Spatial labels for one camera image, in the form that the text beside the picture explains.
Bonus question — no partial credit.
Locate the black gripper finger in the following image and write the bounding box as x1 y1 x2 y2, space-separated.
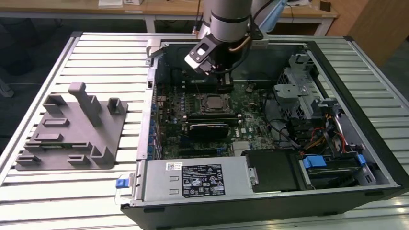
218 73 233 94

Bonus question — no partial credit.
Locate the silver CPU chip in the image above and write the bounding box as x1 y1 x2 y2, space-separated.
203 95 225 109

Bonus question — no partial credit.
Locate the black graphics card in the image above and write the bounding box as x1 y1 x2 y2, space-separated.
187 123 230 141

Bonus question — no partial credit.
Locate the green motherboard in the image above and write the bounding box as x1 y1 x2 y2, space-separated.
153 81 278 160

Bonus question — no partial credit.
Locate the grey metal drive cage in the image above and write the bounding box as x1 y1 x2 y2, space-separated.
273 54 323 120

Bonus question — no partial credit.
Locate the silver chipset heatsink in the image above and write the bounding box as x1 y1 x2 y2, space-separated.
233 141 251 153

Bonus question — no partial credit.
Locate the black plastic shroud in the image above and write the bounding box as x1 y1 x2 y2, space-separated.
241 148 312 194

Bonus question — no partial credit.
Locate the silver power supply unit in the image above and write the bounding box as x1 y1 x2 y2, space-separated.
139 157 253 202

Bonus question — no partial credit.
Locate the wooden cabinet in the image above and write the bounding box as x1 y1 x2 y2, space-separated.
327 0 409 69

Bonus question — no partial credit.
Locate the hard disk in blue carrier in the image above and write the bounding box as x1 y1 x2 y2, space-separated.
299 153 366 190

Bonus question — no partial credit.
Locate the grey parts rack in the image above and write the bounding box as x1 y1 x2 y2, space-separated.
14 82 130 171

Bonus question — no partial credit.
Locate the black open PC case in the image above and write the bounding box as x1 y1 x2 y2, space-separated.
119 38 406 230

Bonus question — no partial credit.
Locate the grey metal foot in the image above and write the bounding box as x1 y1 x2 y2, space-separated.
0 78 14 98

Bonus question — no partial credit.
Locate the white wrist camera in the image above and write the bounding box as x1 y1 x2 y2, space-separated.
183 42 217 76

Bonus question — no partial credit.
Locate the small grey wrist camera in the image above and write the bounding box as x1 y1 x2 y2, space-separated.
250 35 269 49

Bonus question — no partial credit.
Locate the orange wire bundle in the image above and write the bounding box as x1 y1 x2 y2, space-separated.
301 138 323 150

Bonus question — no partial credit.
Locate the red wire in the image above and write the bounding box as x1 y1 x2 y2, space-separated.
311 127 347 154

